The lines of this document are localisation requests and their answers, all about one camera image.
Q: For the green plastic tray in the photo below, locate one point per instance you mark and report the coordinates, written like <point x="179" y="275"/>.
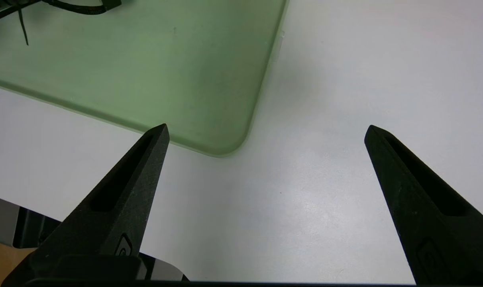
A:
<point x="146" y="71"/>

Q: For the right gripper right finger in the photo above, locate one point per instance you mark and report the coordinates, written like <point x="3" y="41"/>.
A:
<point x="432" y="215"/>

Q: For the black zip tie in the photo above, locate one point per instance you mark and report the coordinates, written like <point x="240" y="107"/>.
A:
<point x="23" y="26"/>

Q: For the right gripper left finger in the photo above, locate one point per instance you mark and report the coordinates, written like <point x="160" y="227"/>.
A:
<point x="114" y="215"/>

